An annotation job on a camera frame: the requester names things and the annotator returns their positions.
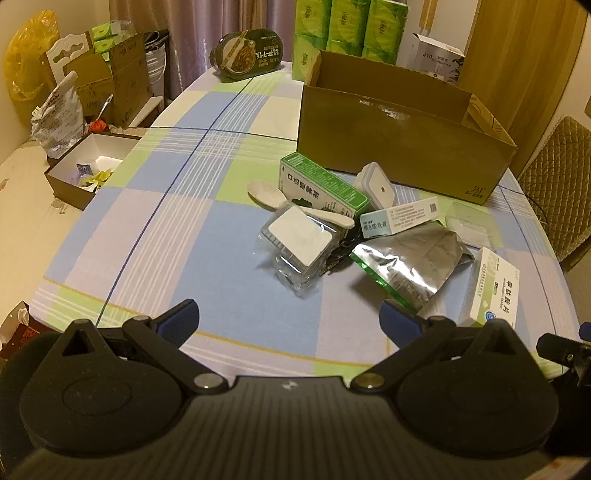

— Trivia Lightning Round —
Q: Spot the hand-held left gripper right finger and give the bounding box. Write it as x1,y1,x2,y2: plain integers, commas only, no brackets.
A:
351,299,525,395

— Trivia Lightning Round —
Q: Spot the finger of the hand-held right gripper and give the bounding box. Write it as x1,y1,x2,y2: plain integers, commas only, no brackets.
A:
536,322,591,371

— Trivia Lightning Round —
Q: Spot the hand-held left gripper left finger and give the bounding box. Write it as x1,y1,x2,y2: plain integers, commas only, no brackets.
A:
58,299,228,395

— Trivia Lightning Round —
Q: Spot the long white ointment box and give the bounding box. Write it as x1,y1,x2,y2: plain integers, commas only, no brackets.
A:
359,196,440,239

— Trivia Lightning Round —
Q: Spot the white square night light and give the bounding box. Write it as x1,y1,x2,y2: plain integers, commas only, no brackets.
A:
353,162,396,209

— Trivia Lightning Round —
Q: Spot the green white medicine box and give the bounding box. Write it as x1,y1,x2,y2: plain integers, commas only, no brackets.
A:
279,152,371,221

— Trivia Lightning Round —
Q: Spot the large cardboard box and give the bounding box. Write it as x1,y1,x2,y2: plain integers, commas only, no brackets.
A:
297,50,519,205

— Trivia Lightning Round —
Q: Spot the checkered cloth desktop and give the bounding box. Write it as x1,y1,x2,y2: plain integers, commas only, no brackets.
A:
34,60,580,384

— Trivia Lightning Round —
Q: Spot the silver foil pouch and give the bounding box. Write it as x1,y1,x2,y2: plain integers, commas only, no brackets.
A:
349,220,477,313

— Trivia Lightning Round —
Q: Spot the white blue tablet box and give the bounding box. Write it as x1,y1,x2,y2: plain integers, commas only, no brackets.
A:
461,246,523,329

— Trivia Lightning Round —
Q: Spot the clear plastic case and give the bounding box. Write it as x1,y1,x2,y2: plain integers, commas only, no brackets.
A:
444,200,502,251

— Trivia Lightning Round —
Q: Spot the bagged white night light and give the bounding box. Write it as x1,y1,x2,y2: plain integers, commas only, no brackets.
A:
255,205,346,302

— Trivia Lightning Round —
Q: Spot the white plastic spoon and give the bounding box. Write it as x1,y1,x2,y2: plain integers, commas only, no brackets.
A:
247,180,356,230

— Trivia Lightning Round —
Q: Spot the pale green artificial flower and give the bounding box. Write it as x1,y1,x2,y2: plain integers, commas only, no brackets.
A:
78,169,115,191

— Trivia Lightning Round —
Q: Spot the quilted beige chair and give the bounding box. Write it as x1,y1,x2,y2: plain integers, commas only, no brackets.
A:
516,115,591,262

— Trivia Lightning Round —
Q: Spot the shallow brown white box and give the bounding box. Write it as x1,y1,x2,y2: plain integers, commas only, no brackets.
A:
44,132,142,212

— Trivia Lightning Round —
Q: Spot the crumpled white plastic bag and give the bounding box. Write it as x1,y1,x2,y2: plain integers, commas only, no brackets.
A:
31,71,92,160

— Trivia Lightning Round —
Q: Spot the brown cardboard storage box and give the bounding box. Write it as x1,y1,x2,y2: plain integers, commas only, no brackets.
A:
64,32,156,128

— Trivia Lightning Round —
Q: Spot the white bucket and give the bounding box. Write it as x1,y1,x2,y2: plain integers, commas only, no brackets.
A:
144,30,169,100

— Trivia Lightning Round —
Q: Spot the white humidifier box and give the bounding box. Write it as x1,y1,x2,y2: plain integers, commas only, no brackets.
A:
405,32,467,85

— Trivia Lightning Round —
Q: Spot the dark green noodle bowl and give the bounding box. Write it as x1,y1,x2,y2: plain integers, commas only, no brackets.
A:
209,30,284,83

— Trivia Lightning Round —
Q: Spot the beige curtain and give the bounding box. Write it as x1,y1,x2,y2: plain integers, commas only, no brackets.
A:
108,0,302,90

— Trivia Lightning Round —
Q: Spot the white carved chair back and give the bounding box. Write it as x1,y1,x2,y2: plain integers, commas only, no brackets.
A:
44,32,96,80

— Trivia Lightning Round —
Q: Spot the stack of green tissue packs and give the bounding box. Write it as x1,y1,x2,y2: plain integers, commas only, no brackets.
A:
292,0,410,82

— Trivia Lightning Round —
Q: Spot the yellow plastic bag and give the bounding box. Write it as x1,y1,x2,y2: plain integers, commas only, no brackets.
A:
4,11,62,103

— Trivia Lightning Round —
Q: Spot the black coiled cable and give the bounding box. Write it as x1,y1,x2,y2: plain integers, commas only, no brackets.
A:
322,234,362,276

